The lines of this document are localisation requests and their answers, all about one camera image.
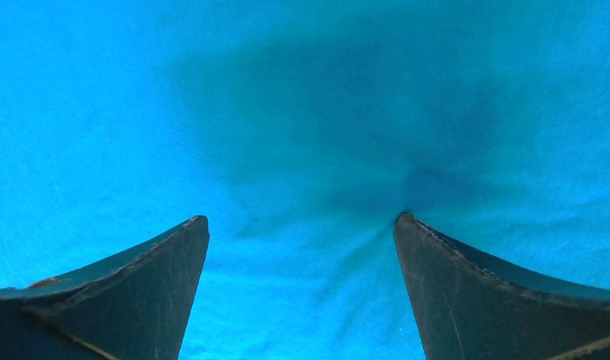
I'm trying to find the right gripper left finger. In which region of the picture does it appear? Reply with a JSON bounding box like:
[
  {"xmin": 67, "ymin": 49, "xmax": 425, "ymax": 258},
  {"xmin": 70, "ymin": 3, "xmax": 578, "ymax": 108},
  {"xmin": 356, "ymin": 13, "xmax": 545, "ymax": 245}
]
[{"xmin": 0, "ymin": 216, "xmax": 210, "ymax": 359}]

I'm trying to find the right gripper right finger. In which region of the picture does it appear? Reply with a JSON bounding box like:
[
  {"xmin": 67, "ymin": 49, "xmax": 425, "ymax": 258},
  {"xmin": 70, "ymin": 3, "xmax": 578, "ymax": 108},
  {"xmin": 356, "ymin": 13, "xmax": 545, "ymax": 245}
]
[{"xmin": 394, "ymin": 213, "xmax": 610, "ymax": 359}]

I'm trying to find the blue t shirt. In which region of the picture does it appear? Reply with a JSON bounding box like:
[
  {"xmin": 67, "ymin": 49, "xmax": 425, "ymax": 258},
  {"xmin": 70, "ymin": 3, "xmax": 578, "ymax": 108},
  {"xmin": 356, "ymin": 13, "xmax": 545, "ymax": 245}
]
[{"xmin": 0, "ymin": 1, "xmax": 610, "ymax": 359}]

